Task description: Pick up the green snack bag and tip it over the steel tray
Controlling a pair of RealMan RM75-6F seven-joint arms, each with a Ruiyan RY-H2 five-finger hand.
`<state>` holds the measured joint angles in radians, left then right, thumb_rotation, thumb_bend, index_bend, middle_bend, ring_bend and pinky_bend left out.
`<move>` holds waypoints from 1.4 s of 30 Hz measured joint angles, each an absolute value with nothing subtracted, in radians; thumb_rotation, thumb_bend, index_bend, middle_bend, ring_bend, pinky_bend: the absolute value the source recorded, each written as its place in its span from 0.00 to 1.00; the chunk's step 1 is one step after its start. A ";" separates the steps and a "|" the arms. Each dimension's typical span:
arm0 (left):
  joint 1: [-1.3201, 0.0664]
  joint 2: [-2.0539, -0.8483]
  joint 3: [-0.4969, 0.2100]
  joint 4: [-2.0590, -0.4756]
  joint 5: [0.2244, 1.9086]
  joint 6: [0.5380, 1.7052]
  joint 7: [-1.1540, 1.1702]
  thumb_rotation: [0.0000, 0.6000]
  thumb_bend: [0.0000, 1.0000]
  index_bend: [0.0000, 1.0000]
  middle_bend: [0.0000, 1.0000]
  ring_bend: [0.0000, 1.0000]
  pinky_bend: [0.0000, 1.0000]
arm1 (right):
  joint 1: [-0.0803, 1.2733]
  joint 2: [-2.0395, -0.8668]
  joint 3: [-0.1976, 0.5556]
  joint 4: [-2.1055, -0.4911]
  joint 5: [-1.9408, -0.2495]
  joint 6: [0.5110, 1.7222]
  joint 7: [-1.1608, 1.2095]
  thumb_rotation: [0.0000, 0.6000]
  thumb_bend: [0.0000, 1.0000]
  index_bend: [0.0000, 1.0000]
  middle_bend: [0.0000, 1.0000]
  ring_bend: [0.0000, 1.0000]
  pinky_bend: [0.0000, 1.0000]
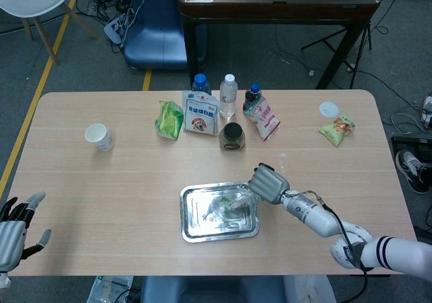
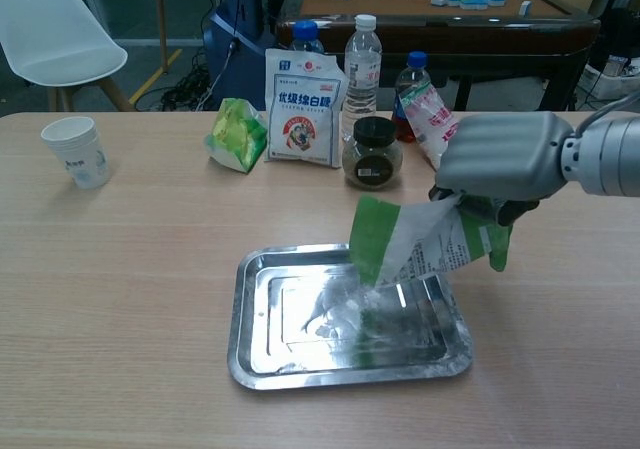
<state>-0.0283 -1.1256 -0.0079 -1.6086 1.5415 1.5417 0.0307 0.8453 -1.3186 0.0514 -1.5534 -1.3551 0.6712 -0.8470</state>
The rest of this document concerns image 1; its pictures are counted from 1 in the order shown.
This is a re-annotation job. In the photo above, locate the white paper cup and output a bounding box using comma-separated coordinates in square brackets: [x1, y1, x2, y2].
[84, 123, 115, 153]

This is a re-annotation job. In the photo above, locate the red white snack bag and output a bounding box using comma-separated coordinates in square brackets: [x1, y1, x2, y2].
[244, 97, 281, 142]

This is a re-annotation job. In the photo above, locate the black white sneaker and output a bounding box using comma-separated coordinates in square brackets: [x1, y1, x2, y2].
[394, 149, 432, 194]

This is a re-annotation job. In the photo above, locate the glass jar black lid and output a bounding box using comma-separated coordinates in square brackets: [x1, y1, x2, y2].
[218, 121, 246, 151]

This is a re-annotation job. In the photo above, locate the green chips snack bag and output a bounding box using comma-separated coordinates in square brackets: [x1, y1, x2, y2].
[318, 115, 356, 148]

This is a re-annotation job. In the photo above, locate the dark liquid bottle blue cap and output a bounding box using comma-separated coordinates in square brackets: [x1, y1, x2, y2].
[242, 82, 263, 115]

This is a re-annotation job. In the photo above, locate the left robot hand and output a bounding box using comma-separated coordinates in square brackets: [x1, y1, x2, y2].
[0, 191, 52, 273]

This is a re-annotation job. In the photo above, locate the silver metal tray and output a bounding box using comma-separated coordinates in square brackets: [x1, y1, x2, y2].
[179, 180, 261, 244]

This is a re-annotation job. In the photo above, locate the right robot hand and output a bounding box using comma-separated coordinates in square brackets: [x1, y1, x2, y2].
[248, 163, 291, 205]

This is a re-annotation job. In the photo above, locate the dark wooden mahjong table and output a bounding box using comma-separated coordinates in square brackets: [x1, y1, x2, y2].
[178, 0, 382, 90]

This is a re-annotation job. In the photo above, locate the blue cap plastic bottle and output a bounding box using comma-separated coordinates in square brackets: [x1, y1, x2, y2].
[191, 73, 212, 97]

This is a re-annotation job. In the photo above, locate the white cap water bottle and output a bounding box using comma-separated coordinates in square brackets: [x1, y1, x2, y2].
[219, 74, 238, 119]

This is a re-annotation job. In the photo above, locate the black tripod stand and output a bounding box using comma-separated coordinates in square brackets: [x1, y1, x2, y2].
[300, 0, 396, 90]

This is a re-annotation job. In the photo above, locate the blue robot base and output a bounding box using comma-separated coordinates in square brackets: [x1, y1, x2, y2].
[121, 0, 207, 71]

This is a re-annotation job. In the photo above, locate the white power strip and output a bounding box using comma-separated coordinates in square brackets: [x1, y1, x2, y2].
[103, 9, 136, 46]

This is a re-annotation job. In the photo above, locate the clear plastic bag with label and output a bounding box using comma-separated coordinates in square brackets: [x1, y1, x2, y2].
[86, 275, 134, 303]

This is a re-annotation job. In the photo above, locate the green white snack bag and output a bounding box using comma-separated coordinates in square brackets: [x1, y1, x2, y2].
[215, 190, 262, 216]

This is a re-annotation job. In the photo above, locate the white blue sugar bag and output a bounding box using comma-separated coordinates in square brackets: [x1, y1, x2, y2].
[182, 90, 220, 137]

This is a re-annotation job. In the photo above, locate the white round lid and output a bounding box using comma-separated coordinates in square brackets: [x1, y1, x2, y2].
[319, 101, 340, 118]

